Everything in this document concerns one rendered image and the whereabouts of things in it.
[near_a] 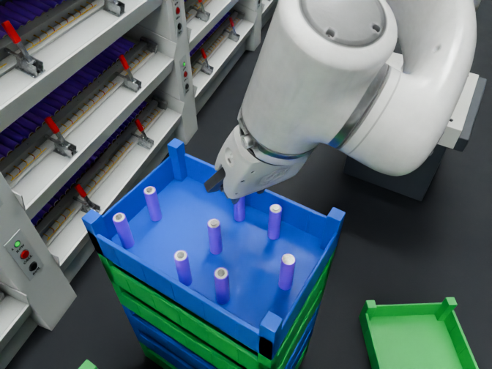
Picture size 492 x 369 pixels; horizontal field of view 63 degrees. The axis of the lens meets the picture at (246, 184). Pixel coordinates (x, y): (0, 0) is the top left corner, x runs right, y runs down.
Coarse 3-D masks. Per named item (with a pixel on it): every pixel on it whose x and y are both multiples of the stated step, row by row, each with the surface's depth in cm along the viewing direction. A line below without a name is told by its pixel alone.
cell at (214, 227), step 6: (210, 222) 55; (216, 222) 55; (210, 228) 55; (216, 228) 55; (210, 234) 56; (216, 234) 56; (210, 240) 57; (216, 240) 56; (210, 246) 58; (216, 246) 57; (216, 252) 58
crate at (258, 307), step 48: (192, 192) 68; (96, 240) 56; (144, 240) 61; (192, 240) 61; (240, 240) 61; (288, 240) 61; (336, 240) 58; (192, 288) 55; (240, 288) 55; (240, 336) 49
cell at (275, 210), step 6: (276, 204) 57; (270, 210) 57; (276, 210) 57; (270, 216) 57; (276, 216) 57; (270, 222) 58; (276, 222) 58; (270, 228) 59; (276, 228) 59; (270, 234) 60; (276, 234) 60
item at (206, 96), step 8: (272, 8) 208; (264, 16) 199; (264, 24) 202; (240, 48) 177; (232, 56) 170; (240, 56) 180; (232, 64) 173; (224, 72) 166; (216, 80) 160; (208, 88) 154; (216, 88) 162; (208, 96) 156; (200, 104) 151; (160, 152) 130; (152, 160) 126; (160, 160) 132; (144, 168) 123; (152, 168) 128; (144, 176) 124; (136, 184) 120; (88, 248) 105; (80, 256) 102; (88, 256) 106; (72, 264) 100; (80, 264) 103; (64, 272) 98; (72, 272) 101
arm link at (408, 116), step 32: (416, 0) 33; (448, 0) 31; (416, 32) 34; (448, 32) 30; (416, 64) 32; (448, 64) 30; (384, 96) 29; (416, 96) 29; (448, 96) 29; (384, 128) 29; (416, 128) 29; (384, 160) 30; (416, 160) 30
